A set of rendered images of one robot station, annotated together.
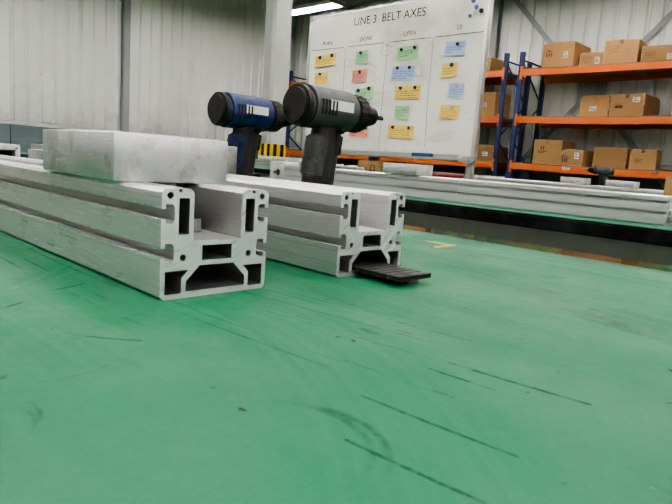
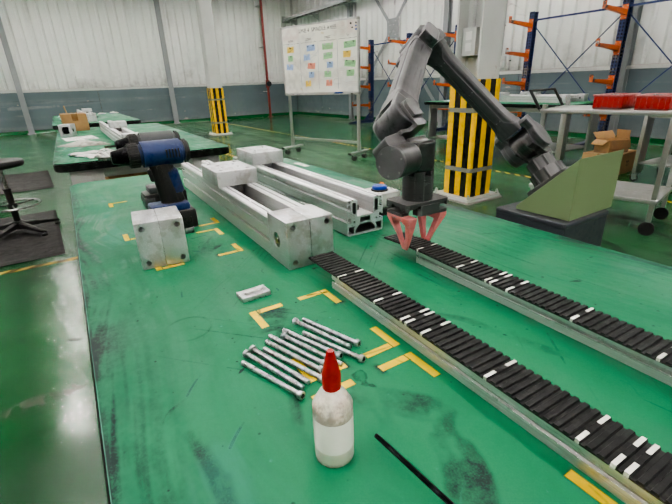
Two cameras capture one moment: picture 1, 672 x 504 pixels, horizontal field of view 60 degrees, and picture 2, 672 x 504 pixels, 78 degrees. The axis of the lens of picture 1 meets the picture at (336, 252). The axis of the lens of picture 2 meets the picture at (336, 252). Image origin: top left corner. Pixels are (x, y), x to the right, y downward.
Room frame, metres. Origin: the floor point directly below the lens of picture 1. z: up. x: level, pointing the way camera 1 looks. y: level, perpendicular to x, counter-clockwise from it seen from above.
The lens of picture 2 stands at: (1.93, 0.85, 1.11)
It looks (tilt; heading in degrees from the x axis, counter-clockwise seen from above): 22 degrees down; 195
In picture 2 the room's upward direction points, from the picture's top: 2 degrees counter-clockwise
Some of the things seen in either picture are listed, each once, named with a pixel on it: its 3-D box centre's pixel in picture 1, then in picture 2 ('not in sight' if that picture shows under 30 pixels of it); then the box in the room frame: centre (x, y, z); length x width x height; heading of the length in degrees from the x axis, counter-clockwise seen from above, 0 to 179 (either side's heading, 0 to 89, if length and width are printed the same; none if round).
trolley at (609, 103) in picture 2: not in sight; (598, 155); (-1.87, 2.01, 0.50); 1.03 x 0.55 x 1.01; 59
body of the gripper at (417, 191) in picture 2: not in sight; (417, 188); (1.15, 0.79, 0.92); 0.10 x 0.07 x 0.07; 136
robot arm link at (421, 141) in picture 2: not in sight; (417, 155); (1.15, 0.79, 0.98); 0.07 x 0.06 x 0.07; 155
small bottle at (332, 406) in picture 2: not in sight; (332, 404); (1.64, 0.76, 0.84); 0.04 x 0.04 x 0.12
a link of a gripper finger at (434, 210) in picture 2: not in sight; (421, 223); (1.14, 0.80, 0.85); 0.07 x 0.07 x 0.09; 46
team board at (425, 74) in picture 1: (381, 153); not in sight; (4.05, -0.26, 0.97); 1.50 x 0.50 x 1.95; 47
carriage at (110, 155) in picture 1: (132, 169); (259, 158); (0.57, 0.20, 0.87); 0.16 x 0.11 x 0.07; 46
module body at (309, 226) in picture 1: (174, 197); (231, 194); (0.88, 0.25, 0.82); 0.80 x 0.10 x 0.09; 46
